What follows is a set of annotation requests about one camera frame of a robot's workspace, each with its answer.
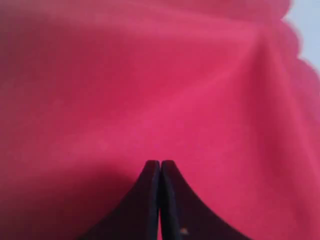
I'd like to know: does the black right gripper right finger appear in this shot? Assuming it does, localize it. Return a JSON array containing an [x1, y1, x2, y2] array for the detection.
[[159, 160, 249, 240]]

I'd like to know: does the red table cloth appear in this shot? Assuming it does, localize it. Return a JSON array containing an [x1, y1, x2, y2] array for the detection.
[[0, 0, 320, 240]]

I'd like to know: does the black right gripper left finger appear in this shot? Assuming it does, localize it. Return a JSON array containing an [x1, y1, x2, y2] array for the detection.
[[78, 160, 160, 240]]

